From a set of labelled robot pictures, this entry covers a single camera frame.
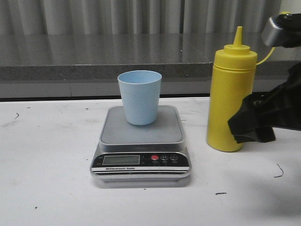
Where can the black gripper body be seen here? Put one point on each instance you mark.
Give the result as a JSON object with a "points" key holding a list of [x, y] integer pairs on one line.
{"points": [[283, 104]]}

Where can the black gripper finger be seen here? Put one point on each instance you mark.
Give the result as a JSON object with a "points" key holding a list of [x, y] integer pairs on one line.
{"points": [[245, 125]]}

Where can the yellow squeeze bottle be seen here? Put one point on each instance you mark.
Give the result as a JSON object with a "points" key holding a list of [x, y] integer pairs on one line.
{"points": [[232, 80]]}

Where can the light blue plastic cup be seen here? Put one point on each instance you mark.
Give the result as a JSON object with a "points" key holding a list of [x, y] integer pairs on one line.
{"points": [[140, 92]]}

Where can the silver electronic kitchen scale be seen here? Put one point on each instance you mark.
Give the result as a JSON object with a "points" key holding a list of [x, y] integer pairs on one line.
{"points": [[153, 155]]}

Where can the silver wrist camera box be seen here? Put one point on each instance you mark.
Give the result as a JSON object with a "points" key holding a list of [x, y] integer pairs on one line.
{"points": [[283, 30]]}

